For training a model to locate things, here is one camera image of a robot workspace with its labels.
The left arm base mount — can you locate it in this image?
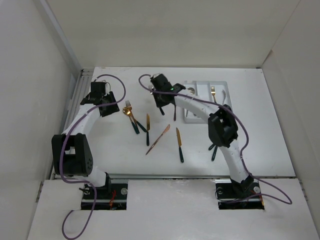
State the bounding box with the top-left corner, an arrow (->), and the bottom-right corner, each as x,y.
79,181 -> 128,211

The rose gold fork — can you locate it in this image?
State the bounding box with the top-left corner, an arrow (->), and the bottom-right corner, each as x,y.
173,105 -> 177,121

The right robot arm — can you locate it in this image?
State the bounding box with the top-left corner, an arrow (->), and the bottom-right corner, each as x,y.
150,73 -> 254,197

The gold fork green handle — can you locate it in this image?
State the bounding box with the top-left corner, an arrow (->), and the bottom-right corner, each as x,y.
159,107 -> 165,116

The gold spoon green handle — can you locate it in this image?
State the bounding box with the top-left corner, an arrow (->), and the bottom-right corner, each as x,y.
185,110 -> 197,118

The white divided cutlery tray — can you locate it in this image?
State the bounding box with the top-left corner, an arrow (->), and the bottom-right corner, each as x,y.
183,79 -> 235,124

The silver round spoon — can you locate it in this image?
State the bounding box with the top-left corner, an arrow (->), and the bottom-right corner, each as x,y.
187,87 -> 196,95

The gold spoon cluster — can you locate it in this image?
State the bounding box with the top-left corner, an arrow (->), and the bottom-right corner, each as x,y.
122,107 -> 140,134
211,144 -> 218,162

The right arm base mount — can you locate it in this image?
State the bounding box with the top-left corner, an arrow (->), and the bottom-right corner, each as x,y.
215,181 -> 265,210

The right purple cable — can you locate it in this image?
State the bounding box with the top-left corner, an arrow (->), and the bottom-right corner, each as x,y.
138,73 -> 293,205

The rose gold knife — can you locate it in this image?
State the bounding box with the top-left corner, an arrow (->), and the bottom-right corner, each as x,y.
145,124 -> 171,155

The aluminium rail frame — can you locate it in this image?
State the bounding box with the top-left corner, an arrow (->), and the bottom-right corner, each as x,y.
51,68 -> 95,180

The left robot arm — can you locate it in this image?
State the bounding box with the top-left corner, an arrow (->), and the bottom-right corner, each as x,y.
51,81 -> 120,199

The gold knife green handle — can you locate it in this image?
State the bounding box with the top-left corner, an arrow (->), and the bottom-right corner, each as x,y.
176,128 -> 184,163
146,113 -> 150,146

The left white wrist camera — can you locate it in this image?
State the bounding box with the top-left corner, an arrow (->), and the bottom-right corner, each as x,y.
101,80 -> 111,94

